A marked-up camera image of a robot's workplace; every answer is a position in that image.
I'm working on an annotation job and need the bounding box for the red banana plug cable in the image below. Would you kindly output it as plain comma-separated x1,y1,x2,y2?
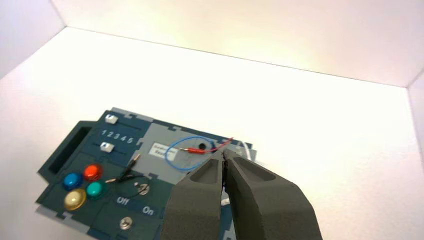
180,137,234,156

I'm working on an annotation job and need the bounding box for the green dome push button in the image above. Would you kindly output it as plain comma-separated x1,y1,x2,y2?
85,181,107,200

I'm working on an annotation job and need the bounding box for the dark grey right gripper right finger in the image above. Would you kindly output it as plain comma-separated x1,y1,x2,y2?
223,149,323,240

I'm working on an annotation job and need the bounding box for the dark teal task board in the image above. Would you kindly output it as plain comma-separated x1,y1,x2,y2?
35,106,266,240

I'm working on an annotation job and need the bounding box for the red dome push button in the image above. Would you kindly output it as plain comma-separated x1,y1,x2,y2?
82,163,104,182

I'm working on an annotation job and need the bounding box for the blue banana plug cable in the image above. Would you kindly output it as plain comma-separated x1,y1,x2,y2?
164,135,218,172

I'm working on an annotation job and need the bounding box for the white banana plug cable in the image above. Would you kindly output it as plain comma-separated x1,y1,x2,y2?
235,140,254,160

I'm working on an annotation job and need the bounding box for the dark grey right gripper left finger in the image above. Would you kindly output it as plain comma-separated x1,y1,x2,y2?
160,158,224,240

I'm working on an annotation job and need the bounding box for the black banana plug cable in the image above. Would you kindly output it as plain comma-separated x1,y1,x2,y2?
105,153,148,200

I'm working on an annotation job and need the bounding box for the yellow dome push button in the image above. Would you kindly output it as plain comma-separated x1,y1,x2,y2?
63,188,88,212

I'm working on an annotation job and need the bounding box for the blue dome push button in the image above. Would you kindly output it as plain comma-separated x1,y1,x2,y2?
62,172,84,191

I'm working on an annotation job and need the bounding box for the white printed label sticker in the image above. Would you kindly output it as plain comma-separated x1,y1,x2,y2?
149,143,175,159

